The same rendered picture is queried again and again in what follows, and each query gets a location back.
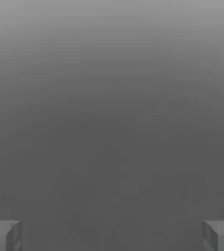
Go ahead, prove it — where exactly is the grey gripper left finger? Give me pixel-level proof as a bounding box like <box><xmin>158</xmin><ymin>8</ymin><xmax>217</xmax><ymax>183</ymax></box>
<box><xmin>0</xmin><ymin>220</ymin><xmax>24</xmax><ymax>251</ymax></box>

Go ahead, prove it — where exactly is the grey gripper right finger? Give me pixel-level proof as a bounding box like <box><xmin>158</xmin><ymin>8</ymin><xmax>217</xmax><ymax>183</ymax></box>
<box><xmin>201</xmin><ymin>220</ymin><xmax>224</xmax><ymax>251</ymax></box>

